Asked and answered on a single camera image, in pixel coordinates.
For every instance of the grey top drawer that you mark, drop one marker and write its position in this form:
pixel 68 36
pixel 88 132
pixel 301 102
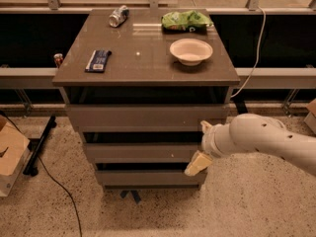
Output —
pixel 135 118

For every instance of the white paper bowl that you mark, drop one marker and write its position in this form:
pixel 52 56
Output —
pixel 191 52

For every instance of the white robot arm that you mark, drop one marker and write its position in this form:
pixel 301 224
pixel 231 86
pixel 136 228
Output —
pixel 249 133

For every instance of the black metal stand leg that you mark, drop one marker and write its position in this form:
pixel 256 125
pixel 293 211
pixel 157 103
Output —
pixel 31 169

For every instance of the metal window railing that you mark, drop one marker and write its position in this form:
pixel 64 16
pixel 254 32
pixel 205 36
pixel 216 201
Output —
pixel 29 76

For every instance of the grey drawer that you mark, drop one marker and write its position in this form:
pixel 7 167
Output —
pixel 135 118
pixel 140 153
pixel 152 178

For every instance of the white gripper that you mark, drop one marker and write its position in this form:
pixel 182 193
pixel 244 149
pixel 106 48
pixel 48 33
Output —
pixel 208 142

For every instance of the green chip bag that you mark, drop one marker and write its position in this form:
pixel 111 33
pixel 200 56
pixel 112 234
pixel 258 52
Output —
pixel 188 21

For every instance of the cardboard box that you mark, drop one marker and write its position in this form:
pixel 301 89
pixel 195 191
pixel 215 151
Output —
pixel 310 119
pixel 14 150

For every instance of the silver blue soda can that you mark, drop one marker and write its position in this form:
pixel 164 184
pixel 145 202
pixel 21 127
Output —
pixel 118 16

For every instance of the cardboard box left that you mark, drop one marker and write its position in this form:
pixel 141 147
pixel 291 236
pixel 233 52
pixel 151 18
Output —
pixel 14 150

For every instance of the grey bottom drawer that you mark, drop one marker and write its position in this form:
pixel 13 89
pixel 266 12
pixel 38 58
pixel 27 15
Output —
pixel 152 178

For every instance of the red soda can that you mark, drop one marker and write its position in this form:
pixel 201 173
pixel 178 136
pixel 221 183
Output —
pixel 58 59

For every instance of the cardboard box right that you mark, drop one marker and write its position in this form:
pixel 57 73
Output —
pixel 310 119

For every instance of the grey drawer cabinet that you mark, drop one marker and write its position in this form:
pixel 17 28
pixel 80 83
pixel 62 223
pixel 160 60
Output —
pixel 97 34

